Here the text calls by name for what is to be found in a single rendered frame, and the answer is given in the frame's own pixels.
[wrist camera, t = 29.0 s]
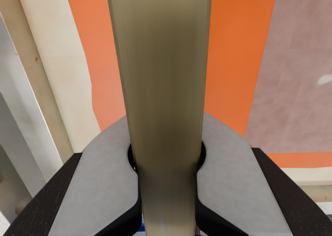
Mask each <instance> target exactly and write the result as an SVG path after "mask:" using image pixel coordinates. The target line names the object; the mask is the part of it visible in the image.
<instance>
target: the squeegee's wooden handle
mask: <svg viewBox="0 0 332 236"><path fill-rule="evenodd" d="M211 1H212V0H108V5H109V11H110V17H111V23H112V30H113V36H114V42H115V48H116V54H117V60H118V66H119V72H120V78H121V84H122V91H123V97H124V105H125V111H126V117H127V123H128V129H129V135H130V141H131V148H132V154H133V160H134V166H135V171H136V173H137V175H138V180H139V186H140V193H141V201H142V215H143V221H144V227H145V233H146V236H195V227H196V220H195V191H196V178H197V172H198V170H199V168H200V158H201V144H202V131H203V117H204V103H205V89H206V76H207V62H208V42H209V29H210V15H211Z"/></svg>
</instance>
